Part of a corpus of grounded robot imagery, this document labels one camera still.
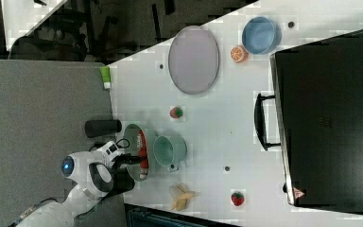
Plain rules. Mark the peeled banana toy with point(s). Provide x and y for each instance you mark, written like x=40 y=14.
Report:
x=180 y=197

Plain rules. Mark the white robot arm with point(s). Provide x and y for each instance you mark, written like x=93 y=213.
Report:
x=97 y=177

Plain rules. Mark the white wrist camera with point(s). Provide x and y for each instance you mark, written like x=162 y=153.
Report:
x=107 y=153

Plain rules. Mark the green white tube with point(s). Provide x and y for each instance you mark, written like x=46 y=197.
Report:
x=106 y=76

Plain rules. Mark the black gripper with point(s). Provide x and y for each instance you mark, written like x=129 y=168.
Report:
x=118 y=161

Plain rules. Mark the red strawberry toy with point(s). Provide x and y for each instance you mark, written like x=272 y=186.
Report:
x=237 y=198

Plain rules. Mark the black toaster oven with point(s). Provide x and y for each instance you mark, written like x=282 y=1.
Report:
x=318 y=93

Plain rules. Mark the blue bowl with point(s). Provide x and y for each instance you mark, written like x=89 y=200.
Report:
x=261 y=35

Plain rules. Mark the grey round plate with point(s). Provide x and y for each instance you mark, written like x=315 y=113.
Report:
x=193 y=60

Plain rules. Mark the green pot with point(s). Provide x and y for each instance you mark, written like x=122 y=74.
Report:
x=169 y=151

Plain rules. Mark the orange slice toy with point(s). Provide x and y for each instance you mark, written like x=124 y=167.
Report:
x=239 y=54

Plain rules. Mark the black cylinder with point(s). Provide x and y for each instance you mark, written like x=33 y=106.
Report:
x=95 y=128

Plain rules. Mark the small strawberry toy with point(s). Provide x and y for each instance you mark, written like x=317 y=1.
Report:
x=176 y=112

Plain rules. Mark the red ketchup bottle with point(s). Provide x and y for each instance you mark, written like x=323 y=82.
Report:
x=142 y=152

